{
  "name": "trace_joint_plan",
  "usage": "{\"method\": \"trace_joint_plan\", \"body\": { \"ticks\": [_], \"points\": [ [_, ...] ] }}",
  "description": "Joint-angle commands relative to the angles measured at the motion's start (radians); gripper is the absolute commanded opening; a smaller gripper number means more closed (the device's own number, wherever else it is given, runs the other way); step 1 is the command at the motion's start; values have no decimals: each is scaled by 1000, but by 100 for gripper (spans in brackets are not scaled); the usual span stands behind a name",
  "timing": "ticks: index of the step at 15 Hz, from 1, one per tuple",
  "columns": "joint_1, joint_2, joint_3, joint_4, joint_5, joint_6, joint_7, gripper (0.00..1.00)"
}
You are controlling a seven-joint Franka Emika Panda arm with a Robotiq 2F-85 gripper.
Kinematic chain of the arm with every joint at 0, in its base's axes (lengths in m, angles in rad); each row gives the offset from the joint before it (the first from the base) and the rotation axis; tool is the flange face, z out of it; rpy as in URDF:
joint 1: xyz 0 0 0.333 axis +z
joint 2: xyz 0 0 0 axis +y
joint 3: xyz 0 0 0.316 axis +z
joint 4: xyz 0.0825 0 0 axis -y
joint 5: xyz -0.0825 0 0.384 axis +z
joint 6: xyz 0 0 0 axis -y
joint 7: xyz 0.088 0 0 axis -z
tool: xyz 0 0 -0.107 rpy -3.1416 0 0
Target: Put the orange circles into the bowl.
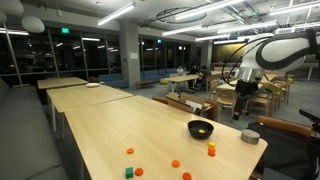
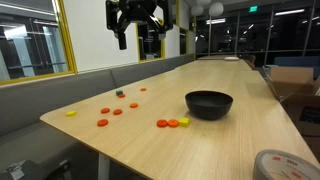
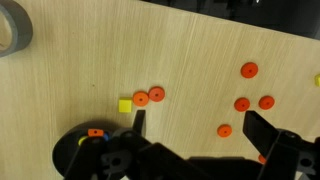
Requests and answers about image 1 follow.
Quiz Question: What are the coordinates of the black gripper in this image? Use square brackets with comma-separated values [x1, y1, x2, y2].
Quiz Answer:
[232, 79, 259, 121]

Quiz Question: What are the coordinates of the black bowl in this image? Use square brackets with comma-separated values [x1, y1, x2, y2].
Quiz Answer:
[187, 119, 215, 140]

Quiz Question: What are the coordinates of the wooden chair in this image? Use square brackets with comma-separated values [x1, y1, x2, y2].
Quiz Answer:
[278, 75, 294, 104]
[248, 83, 283, 116]
[208, 79, 220, 100]
[215, 87, 238, 116]

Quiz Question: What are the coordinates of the grey tape roll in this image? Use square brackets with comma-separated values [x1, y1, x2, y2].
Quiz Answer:
[240, 128, 261, 146]

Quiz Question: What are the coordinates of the long light wood table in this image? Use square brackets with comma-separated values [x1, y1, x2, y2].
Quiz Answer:
[216, 71, 279, 93]

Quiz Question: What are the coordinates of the person in dark clothes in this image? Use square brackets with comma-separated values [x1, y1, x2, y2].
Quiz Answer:
[198, 65, 212, 88]
[188, 64, 200, 76]

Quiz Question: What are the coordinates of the brown leather chair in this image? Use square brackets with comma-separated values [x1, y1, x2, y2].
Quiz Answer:
[152, 95, 169, 105]
[248, 115, 314, 174]

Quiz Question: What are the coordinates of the concrete column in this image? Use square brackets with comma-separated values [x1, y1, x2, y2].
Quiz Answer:
[200, 40, 213, 69]
[118, 20, 142, 89]

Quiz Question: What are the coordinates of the ceiling light strip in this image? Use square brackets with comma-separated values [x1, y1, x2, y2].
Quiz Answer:
[269, 0, 320, 16]
[97, 1, 136, 27]
[194, 33, 231, 42]
[174, 0, 248, 21]
[161, 24, 203, 37]

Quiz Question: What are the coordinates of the blue sofa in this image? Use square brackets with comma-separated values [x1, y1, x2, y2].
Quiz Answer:
[98, 73, 129, 89]
[140, 68, 179, 83]

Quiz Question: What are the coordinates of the low wooden bench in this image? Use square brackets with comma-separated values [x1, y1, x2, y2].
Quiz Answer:
[134, 79, 156, 90]

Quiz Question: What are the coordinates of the green cube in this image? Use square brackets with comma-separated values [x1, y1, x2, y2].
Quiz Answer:
[125, 166, 134, 179]

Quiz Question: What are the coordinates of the grey bench sofa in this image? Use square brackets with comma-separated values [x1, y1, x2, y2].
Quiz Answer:
[0, 78, 69, 180]

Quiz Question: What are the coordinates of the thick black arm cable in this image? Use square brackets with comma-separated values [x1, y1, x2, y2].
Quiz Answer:
[221, 34, 268, 88]

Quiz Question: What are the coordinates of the black camera stand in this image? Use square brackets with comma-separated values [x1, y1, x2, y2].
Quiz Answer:
[298, 108, 320, 180]

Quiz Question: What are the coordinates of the black ceiling ring track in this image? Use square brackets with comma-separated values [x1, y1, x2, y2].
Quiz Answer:
[155, 6, 208, 25]

